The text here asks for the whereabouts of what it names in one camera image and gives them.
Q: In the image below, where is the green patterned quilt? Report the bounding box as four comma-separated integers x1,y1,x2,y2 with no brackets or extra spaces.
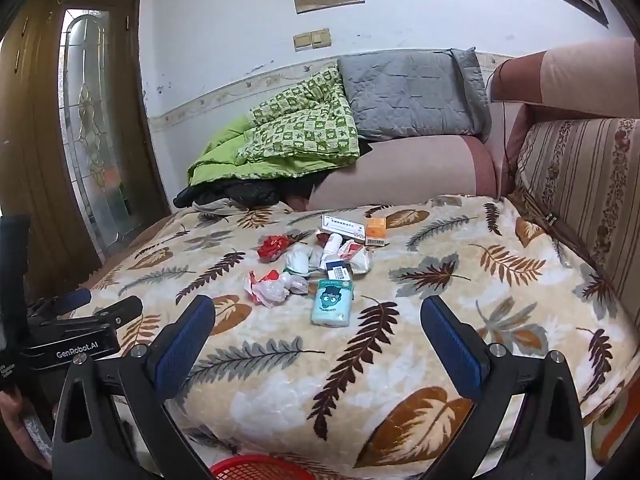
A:
187,64,362,188

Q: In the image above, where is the wall light switch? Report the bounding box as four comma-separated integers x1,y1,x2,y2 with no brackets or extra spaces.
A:
293,28,333,51

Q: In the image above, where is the clear plastic bag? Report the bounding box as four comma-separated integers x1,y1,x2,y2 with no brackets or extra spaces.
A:
255,281,292,309

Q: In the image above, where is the pink sofa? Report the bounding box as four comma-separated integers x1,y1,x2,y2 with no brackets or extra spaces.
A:
290,37,640,212

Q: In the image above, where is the striped floral cushion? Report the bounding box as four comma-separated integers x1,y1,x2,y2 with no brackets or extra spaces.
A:
505,117,640,313

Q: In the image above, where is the white paper cup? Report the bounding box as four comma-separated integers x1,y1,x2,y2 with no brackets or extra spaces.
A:
285,245,312,277

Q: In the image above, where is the small blue and white box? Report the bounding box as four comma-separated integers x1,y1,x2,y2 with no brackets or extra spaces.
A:
322,259,354,281

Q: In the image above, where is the person's left hand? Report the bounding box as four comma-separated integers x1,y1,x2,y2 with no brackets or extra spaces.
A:
0,389,43,467

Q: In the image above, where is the black jacket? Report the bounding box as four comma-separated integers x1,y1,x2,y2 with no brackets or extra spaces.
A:
173,175,321,211

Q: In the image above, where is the wooden door with glass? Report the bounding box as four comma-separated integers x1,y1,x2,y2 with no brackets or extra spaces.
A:
0,0,172,306

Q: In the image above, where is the leaf print blanket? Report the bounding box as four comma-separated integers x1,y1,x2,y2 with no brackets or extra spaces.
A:
70,194,640,480

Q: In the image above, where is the teal tissue packet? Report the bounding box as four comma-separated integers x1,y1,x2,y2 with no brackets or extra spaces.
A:
310,278,355,329

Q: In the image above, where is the grey garment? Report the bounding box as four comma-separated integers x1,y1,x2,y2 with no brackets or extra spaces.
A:
191,198,248,217

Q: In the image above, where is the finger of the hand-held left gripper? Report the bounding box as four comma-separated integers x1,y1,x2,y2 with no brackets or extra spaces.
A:
27,289,94,318
37,295,144,335

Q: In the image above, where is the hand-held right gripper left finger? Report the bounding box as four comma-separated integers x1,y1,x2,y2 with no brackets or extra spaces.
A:
51,294,217,480

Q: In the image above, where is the long white medicine box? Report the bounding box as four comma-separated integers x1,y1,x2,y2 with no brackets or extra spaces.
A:
320,213,369,236

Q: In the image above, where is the red plastic basket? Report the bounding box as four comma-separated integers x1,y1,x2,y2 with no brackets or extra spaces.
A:
208,454,332,480

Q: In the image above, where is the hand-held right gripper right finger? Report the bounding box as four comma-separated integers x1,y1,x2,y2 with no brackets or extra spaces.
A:
420,295,586,480

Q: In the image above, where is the grey quilted pillow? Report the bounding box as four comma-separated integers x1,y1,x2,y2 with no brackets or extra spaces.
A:
336,47,493,142

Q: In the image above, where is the orange box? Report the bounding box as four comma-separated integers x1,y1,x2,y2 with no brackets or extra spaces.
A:
364,217,389,248

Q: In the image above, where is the white spray bottle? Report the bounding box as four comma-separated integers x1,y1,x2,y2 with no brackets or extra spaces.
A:
322,233,346,267

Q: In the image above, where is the red and white plastic wrapper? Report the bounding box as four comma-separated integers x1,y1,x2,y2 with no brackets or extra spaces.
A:
243,269,281,306

